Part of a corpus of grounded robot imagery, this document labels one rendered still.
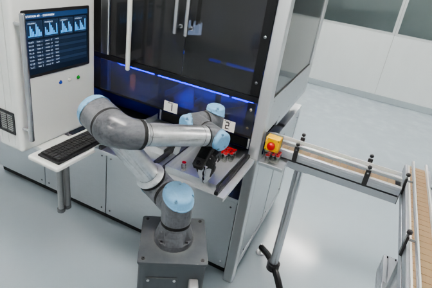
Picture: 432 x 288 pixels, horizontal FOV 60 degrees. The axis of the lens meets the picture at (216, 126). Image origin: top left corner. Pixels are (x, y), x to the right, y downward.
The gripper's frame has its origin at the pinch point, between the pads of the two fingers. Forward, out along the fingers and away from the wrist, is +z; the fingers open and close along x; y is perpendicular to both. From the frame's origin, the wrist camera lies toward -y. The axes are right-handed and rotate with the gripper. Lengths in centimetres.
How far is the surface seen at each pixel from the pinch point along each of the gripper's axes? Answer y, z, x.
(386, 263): 44, 38, -87
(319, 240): 111, 91, -53
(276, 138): 39.3, -11.7, -19.1
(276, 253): 53, 68, -33
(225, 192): 3.2, 3.5, -9.8
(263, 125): 38.6, -17.0, -11.8
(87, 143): 7, 9, 70
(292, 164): 49, 5, -29
